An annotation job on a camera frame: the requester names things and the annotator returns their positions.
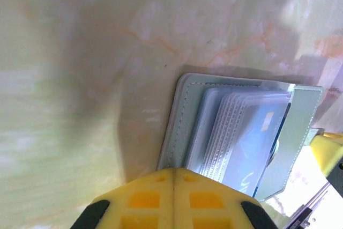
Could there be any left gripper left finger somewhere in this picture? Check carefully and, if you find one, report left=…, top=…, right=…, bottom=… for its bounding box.
left=70, top=168, right=175, bottom=229

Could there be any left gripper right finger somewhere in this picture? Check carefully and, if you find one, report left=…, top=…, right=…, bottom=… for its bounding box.
left=174, top=168, right=279, bottom=229

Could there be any grey-green card holder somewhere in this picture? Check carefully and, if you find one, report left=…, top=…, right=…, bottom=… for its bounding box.
left=156, top=72, right=325, bottom=203

